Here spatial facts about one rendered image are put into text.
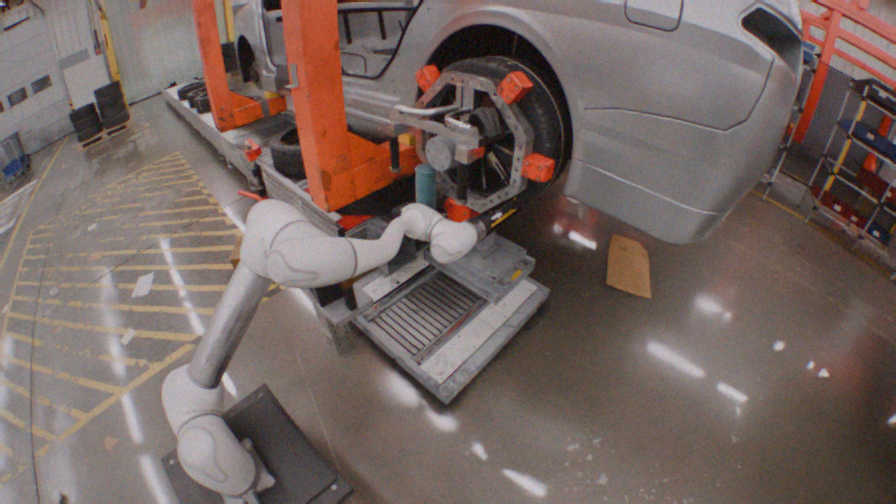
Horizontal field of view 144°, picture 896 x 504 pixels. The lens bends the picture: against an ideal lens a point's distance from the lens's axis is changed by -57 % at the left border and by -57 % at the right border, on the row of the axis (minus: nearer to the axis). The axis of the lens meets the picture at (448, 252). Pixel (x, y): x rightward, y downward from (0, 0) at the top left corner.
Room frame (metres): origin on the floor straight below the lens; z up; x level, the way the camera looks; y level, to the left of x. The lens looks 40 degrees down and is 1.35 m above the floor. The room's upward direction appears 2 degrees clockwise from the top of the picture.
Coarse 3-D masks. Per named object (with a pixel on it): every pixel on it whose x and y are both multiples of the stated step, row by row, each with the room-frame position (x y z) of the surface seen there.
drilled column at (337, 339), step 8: (312, 304) 0.89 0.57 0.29; (320, 312) 0.85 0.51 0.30; (320, 320) 0.87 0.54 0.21; (328, 320) 0.84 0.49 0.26; (328, 328) 0.84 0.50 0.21; (336, 328) 0.86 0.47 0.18; (344, 328) 0.89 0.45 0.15; (328, 336) 0.86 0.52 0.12; (336, 336) 0.85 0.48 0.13; (344, 336) 0.88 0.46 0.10; (328, 344) 0.89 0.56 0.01; (336, 344) 0.84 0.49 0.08; (344, 344) 0.87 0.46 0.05; (352, 344) 0.90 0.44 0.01; (336, 352) 0.84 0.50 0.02
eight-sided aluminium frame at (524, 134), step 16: (448, 80) 1.31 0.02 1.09; (464, 80) 1.27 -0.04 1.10; (480, 80) 1.22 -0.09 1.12; (496, 80) 1.22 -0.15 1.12; (432, 96) 1.37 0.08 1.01; (496, 96) 1.19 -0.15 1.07; (512, 112) 1.13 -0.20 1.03; (416, 128) 1.43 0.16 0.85; (512, 128) 1.12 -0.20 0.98; (528, 128) 1.12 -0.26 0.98; (416, 144) 1.43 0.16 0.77; (528, 144) 1.12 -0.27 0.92; (448, 176) 1.38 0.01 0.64; (512, 176) 1.11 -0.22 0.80; (448, 192) 1.31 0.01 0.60; (512, 192) 1.10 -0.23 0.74; (480, 208) 1.19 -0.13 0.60
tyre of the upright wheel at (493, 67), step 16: (464, 64) 1.38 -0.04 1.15; (480, 64) 1.33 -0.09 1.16; (496, 64) 1.29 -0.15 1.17; (512, 64) 1.32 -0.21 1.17; (528, 64) 1.40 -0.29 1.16; (544, 80) 1.32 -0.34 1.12; (528, 96) 1.19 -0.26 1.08; (544, 96) 1.22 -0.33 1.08; (560, 96) 1.31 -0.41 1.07; (528, 112) 1.18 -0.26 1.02; (544, 112) 1.16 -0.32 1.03; (560, 112) 1.25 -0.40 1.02; (544, 128) 1.14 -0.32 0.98; (560, 128) 1.21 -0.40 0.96; (544, 144) 1.13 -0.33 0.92; (560, 144) 1.19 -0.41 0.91; (528, 192) 1.15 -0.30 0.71; (496, 208) 1.23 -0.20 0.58; (512, 208) 1.19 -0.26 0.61
